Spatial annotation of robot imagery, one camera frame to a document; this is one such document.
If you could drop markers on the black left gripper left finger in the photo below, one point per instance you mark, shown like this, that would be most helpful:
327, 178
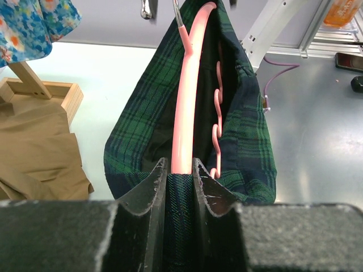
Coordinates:
121, 235

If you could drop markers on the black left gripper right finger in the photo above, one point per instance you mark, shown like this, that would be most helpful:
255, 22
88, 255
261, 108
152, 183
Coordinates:
234, 236

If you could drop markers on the tan brown skirt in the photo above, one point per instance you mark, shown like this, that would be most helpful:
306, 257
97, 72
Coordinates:
40, 157

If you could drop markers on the pink plastic hanger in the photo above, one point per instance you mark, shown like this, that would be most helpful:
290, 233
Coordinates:
190, 125

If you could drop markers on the green plaid garment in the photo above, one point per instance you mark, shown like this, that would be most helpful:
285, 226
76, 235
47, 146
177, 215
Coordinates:
144, 131

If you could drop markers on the blue floral garment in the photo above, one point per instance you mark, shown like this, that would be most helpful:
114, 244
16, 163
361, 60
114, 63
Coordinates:
29, 28

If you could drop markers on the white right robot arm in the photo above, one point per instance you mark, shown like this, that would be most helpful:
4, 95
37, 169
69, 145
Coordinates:
267, 27

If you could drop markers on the wooden clothes rack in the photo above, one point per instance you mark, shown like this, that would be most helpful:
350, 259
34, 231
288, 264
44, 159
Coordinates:
27, 86

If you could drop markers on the black device on floor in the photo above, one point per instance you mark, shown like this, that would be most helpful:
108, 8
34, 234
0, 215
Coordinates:
351, 63

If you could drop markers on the orange object on shelf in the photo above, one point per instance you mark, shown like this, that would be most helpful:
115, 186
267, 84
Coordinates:
342, 12

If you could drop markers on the aluminium frame shelf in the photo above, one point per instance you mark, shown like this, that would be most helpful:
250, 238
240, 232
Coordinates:
307, 36

